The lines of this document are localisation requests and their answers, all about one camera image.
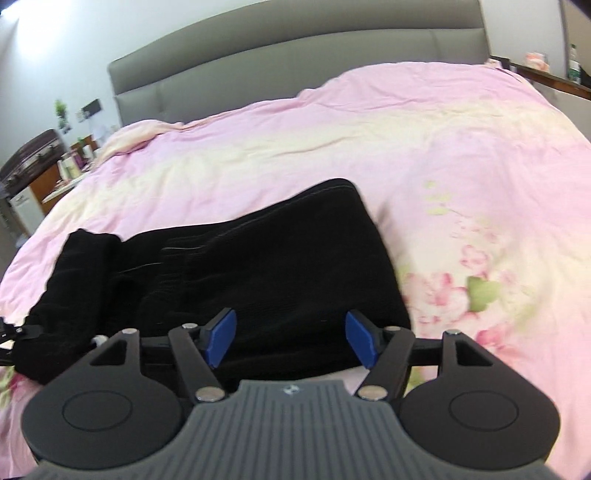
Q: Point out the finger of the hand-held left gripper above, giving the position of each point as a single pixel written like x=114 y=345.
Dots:
x=21 y=329

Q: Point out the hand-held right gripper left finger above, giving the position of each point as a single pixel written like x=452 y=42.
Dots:
x=221 y=336

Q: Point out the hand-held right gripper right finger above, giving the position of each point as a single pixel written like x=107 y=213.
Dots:
x=364 y=340

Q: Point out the black pants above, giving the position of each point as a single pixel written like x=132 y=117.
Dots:
x=277 y=277

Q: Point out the white cabinet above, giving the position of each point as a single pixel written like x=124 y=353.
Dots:
x=27 y=207

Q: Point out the wooden dresser with white top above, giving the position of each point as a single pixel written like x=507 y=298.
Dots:
x=55 y=187

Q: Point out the brown suitcase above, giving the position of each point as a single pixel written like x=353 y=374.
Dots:
x=32 y=154

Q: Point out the cluster of cosmetic bottles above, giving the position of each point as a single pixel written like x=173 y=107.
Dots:
x=74 y=159

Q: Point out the pink floral blanket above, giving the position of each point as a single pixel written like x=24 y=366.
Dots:
x=323 y=152

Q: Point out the small green potted plant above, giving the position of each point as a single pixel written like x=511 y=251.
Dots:
x=60 y=110

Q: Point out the grey padded headboard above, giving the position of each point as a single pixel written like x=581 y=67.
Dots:
x=277 y=60

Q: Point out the small black box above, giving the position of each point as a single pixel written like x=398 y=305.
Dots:
x=500 y=61

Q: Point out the wooden nightstand with white front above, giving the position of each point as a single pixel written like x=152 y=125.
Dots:
x=563 y=87

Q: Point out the pink and white item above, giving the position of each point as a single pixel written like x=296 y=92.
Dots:
x=535 y=59

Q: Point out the clear bottle with green label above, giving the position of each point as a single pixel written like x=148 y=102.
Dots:
x=574 y=63

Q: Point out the black wall outlet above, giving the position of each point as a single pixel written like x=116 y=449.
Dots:
x=90 y=109

